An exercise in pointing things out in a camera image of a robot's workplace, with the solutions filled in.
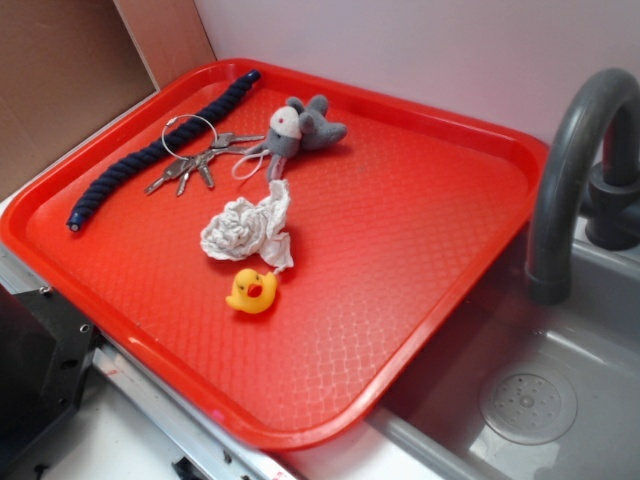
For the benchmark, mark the grey plush toy keychain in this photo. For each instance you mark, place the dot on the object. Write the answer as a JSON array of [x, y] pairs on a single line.
[[293, 128]]

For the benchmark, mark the silver key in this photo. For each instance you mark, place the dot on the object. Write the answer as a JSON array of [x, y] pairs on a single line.
[[190, 165], [171, 172], [202, 165]]

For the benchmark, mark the brown cardboard panel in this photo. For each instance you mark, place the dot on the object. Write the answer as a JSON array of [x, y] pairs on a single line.
[[69, 68]]

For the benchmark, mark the crumpled white cloth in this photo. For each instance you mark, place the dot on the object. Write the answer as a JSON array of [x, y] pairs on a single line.
[[244, 229]]

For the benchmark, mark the silver key lower middle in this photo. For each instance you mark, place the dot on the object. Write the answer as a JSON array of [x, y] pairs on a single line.
[[190, 165]]

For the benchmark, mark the aluminium frame rail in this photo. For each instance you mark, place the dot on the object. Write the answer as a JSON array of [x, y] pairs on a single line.
[[129, 426]]

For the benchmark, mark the red plastic tray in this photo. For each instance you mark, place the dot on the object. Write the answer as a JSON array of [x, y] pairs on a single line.
[[389, 230]]

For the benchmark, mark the black metal mount block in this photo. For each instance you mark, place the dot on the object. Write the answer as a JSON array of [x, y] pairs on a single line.
[[45, 345]]

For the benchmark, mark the silver key pointing right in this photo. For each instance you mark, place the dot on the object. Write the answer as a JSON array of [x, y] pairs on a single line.
[[224, 140]]

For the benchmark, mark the grey sink drain cover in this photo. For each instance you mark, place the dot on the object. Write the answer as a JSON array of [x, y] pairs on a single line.
[[528, 404]]

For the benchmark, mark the grey plastic sink basin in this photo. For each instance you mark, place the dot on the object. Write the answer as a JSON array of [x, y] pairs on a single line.
[[592, 339]]

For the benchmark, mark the silver key lower left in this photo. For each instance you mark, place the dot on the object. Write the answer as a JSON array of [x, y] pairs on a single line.
[[171, 172]]

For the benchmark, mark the grey toy faucet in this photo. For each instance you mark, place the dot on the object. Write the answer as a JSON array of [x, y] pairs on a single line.
[[592, 170]]

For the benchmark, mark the yellow rubber duck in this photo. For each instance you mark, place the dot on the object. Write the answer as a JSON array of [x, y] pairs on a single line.
[[252, 292]]

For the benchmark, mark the silver key lower right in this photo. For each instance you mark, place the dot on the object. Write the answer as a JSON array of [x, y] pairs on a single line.
[[202, 165]]

